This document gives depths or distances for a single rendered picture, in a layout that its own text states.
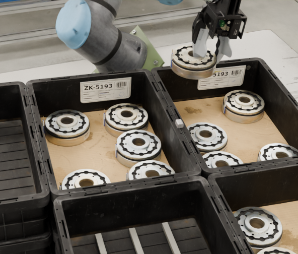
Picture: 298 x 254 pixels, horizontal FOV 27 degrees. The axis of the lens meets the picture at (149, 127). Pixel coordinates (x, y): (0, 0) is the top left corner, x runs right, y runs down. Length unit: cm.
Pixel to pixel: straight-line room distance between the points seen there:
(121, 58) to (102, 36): 8
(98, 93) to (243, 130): 36
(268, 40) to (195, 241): 112
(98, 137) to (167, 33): 223
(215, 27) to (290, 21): 263
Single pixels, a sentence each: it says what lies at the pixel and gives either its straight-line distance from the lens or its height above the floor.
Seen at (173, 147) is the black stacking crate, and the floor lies 89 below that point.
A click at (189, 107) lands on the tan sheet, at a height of 83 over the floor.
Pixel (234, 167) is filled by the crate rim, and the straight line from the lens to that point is 128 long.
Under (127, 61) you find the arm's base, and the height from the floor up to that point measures 87.
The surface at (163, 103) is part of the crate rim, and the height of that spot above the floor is 93.
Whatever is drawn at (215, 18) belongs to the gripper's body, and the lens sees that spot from 135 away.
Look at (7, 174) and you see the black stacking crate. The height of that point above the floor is 83.
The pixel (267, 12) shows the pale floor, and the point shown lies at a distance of 404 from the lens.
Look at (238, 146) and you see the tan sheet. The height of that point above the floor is 83.
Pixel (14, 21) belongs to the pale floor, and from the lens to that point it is 375.
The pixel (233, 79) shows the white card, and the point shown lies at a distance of 163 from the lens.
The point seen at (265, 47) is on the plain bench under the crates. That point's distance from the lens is 218.
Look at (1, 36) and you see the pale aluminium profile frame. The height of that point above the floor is 14.
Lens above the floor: 174
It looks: 37 degrees down
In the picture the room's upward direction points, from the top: 4 degrees clockwise
